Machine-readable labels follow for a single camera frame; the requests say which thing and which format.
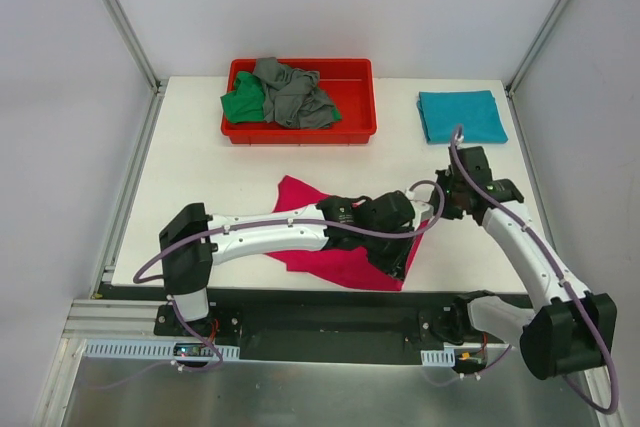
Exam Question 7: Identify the magenta t shirt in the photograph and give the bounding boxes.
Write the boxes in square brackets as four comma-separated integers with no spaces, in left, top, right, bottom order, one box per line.
[268,175,403,292]

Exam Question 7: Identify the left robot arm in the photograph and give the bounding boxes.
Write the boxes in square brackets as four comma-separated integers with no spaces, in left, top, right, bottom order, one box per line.
[160,191,435,336]

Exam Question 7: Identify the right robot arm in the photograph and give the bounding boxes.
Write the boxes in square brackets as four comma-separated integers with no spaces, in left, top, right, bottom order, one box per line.
[432,147,617,380]

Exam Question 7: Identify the folded teal t shirt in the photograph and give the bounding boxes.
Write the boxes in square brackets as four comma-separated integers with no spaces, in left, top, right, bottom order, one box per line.
[417,90,508,144]

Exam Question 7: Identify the red plastic bin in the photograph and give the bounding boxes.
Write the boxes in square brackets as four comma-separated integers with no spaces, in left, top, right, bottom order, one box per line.
[220,58,377,145]

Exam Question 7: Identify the grey t shirt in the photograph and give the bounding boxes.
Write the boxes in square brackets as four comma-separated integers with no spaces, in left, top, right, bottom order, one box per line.
[253,57,342,130]

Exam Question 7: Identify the green t shirt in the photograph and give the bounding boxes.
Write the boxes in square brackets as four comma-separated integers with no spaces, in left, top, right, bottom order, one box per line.
[221,71,265,124]

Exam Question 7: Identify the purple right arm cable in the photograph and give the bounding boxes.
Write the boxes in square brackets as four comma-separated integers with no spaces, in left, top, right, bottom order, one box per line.
[422,124,621,416]

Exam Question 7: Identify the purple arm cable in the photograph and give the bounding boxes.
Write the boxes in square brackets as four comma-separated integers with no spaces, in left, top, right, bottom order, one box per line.
[422,124,621,416]
[94,179,447,391]

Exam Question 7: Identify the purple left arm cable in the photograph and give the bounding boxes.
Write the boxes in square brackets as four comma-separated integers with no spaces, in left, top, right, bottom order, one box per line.
[94,179,447,391]

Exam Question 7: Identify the right white cable duct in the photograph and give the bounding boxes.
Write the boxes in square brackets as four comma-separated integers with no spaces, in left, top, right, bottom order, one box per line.
[420,348,456,368]

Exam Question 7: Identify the white cable duct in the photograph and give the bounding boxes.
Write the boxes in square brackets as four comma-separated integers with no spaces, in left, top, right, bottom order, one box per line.
[84,340,219,362]
[420,348,456,368]

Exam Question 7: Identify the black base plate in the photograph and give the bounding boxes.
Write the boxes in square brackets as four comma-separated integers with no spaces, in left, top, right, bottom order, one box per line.
[97,282,531,366]

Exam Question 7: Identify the left aluminium frame post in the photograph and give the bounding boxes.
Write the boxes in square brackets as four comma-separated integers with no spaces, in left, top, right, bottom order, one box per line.
[74,0,169,96]

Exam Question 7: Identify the aluminium frame post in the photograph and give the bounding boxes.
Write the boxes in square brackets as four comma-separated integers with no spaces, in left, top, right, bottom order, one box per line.
[74,0,169,96]
[505,0,573,98]

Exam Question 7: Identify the right aluminium frame post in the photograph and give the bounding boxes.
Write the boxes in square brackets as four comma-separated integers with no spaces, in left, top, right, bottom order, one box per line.
[505,0,573,98]

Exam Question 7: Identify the aluminium front rail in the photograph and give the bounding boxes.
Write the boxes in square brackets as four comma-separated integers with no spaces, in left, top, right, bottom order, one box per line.
[63,298,169,339]

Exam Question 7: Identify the left white cable duct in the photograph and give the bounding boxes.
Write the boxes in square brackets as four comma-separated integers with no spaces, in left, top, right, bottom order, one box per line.
[84,340,219,362]

